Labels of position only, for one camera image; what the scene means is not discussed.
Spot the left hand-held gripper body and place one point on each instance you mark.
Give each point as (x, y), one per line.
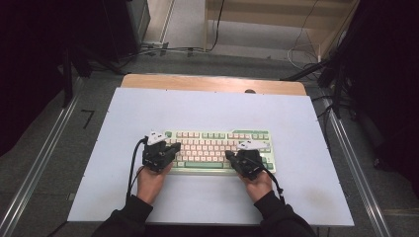
(154, 154)

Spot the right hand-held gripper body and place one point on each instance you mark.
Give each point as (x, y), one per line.
(253, 163)

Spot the green and pink keyboard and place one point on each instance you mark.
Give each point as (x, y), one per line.
(210, 148)

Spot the person's right hand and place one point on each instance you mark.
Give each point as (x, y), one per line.
(258, 189)

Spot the person's left hand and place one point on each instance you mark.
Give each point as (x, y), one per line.
(151, 184)

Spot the white board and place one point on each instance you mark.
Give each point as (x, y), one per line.
(197, 108)

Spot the person's dark clothing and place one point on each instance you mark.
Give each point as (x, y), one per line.
(204, 232)

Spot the power strip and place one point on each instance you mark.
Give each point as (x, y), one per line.
(154, 45)

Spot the black cabinet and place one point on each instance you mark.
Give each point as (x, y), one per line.
(125, 23)

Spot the wooden shelf unit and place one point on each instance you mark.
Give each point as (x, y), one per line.
(263, 19)

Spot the dark curtain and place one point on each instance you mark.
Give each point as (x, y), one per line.
(388, 82)
(29, 65)

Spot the aluminium floor rail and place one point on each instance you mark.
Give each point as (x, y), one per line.
(359, 177)
(42, 161)

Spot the black metal stand post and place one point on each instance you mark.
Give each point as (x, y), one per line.
(67, 82)

